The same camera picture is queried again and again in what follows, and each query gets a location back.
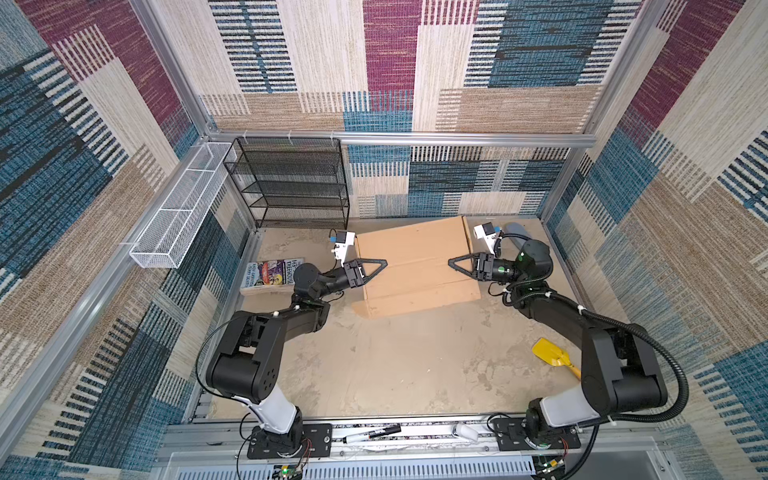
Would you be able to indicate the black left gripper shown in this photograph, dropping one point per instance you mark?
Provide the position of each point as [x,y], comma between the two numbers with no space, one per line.
[355,275]

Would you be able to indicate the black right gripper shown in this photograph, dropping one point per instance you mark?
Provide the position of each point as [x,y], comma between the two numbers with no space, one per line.
[482,264]

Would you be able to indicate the brown cardboard box sheet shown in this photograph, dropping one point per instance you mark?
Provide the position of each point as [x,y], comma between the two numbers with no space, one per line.
[417,276]

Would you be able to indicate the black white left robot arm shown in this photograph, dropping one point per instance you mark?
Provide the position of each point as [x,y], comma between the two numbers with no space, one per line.
[245,364]

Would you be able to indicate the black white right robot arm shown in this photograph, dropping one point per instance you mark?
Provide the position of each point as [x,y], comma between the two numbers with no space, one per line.
[626,375]

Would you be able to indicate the blue-grey glasses case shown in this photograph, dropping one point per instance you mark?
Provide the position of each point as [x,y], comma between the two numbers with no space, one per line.
[516,230]

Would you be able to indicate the colourful paperback book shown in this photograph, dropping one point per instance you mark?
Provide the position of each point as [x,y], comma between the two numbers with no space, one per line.
[269,275]

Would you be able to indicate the yellow toy shovel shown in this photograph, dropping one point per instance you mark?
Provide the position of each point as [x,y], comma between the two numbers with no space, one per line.
[554,356]

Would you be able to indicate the black white marker pen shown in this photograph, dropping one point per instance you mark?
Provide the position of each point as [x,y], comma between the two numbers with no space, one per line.
[373,434]

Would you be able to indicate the small white plastic piece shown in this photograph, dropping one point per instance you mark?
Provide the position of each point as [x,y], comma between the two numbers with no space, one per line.
[465,432]

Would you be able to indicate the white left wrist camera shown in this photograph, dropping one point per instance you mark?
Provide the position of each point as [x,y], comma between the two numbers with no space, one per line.
[341,242]

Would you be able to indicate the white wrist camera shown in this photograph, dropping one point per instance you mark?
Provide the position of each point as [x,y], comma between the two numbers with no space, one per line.
[341,242]
[489,235]

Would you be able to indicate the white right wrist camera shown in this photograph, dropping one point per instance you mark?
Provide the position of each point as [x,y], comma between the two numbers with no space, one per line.
[489,235]

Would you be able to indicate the black wire shelf rack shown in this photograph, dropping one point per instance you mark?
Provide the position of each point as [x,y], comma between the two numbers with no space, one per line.
[291,183]

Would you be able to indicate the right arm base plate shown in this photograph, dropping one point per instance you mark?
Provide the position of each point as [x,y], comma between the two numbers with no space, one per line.
[511,435]

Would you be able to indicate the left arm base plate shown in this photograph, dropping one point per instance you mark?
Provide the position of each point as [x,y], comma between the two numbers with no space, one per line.
[313,440]

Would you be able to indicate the white wire mesh basket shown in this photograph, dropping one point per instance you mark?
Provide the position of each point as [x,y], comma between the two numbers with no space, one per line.
[165,241]

